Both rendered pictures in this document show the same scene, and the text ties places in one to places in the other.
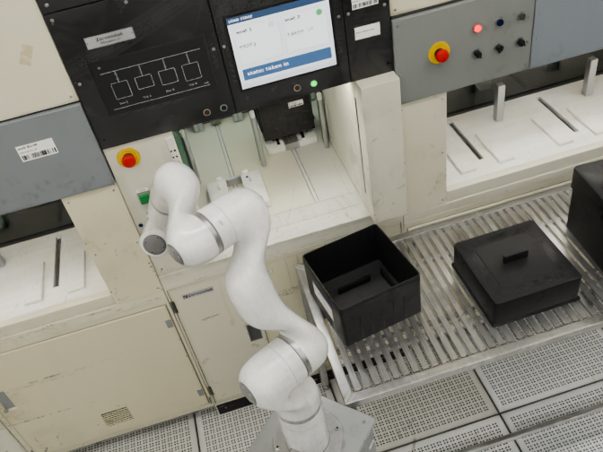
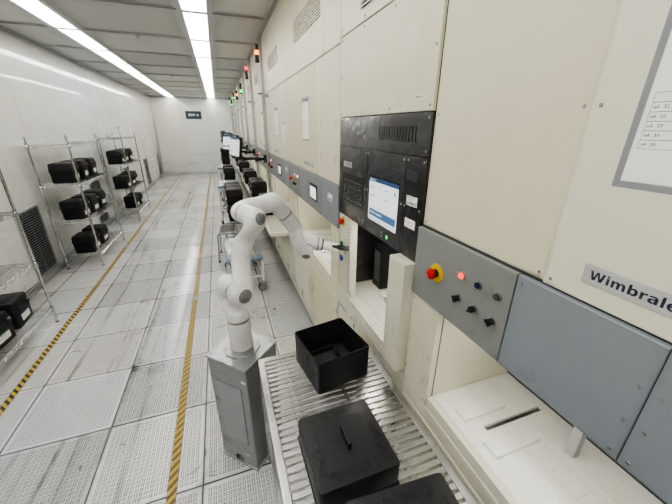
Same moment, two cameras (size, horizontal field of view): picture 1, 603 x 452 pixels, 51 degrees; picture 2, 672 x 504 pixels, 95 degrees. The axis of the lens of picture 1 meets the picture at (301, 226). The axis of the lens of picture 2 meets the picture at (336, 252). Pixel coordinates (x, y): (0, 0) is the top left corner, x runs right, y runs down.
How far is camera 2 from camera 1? 1.84 m
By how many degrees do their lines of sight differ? 66
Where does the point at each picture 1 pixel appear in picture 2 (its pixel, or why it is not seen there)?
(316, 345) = (231, 289)
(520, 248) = (358, 445)
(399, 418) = not seen: hidden behind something
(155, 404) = not seen: hidden behind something
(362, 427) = (241, 365)
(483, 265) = (340, 415)
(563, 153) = not seen: outside the picture
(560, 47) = (531, 372)
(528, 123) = (581, 487)
